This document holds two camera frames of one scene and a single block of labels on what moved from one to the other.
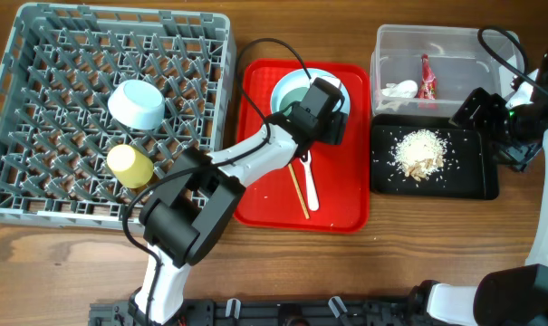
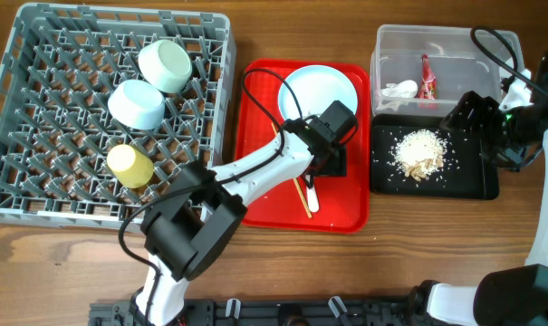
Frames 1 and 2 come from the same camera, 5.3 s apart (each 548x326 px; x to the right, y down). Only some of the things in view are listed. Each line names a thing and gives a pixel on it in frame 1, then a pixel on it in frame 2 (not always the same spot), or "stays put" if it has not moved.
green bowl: (293, 95) → (165, 65)
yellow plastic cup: (130, 168) stays put
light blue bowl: (137, 104) stays put
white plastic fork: (312, 190) stays put
